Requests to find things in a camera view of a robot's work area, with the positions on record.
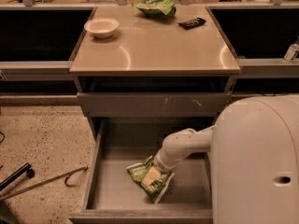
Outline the grey drawer cabinet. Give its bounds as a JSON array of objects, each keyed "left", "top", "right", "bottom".
[{"left": 70, "top": 5, "right": 240, "bottom": 133}]

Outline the green jalapeno chip bag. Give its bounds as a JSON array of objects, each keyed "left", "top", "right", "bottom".
[{"left": 126, "top": 156, "right": 175, "bottom": 204}]

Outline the clear plastic bottle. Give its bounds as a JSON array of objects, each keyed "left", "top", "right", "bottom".
[{"left": 283, "top": 37, "right": 299, "bottom": 62}]

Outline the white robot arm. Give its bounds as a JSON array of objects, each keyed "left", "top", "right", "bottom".
[{"left": 153, "top": 94, "right": 299, "bottom": 224}]

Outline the green chip bag on counter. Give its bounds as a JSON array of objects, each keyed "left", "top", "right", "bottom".
[{"left": 132, "top": 0, "right": 177, "bottom": 18}]

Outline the open grey middle drawer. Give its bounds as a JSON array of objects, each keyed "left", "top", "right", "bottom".
[{"left": 70, "top": 118, "right": 213, "bottom": 224}]

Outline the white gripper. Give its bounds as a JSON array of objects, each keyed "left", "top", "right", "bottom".
[{"left": 141, "top": 151, "right": 180, "bottom": 189}]

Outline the dark candy bar wrapper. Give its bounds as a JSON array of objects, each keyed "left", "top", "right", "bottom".
[{"left": 178, "top": 18, "right": 206, "bottom": 30}]

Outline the black wheeled stand leg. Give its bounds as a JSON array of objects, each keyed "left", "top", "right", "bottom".
[{"left": 0, "top": 163, "right": 35, "bottom": 190}]

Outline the closed grey top drawer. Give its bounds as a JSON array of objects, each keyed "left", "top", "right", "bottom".
[{"left": 78, "top": 92, "right": 230, "bottom": 118}]

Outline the white bowl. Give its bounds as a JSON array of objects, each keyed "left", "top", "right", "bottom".
[{"left": 84, "top": 18, "right": 120, "bottom": 38}]

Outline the metal hooked rod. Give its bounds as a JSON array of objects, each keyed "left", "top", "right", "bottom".
[{"left": 0, "top": 166, "right": 89, "bottom": 202}]

